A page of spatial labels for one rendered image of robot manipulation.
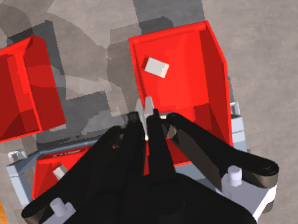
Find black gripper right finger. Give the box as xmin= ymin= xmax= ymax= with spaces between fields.
xmin=144 ymin=96 xmax=279 ymax=224

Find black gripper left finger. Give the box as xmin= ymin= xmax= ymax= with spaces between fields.
xmin=21 ymin=99 xmax=148 ymax=224

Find small white block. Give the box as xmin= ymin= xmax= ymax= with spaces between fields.
xmin=144 ymin=57 xmax=169 ymax=78

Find grey metal shelf frame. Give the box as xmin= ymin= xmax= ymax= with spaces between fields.
xmin=6 ymin=102 xmax=247 ymax=209

